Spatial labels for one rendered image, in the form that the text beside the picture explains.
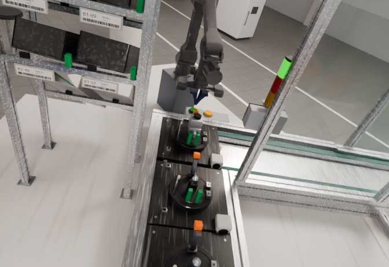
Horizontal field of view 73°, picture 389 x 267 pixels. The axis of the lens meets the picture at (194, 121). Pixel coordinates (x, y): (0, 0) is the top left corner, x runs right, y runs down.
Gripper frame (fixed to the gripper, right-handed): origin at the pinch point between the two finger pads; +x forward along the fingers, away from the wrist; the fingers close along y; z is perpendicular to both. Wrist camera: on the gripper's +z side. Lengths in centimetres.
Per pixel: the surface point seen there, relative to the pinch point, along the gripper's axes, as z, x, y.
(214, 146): -13.5, 12.3, -9.8
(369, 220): -31, 23, -77
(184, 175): -32.5, 10.2, 2.6
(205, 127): -2.5, 12.4, -6.7
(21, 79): 151, 110, 155
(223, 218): -46.7, 10.1, -9.2
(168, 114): 3.9, 14.0, 9.8
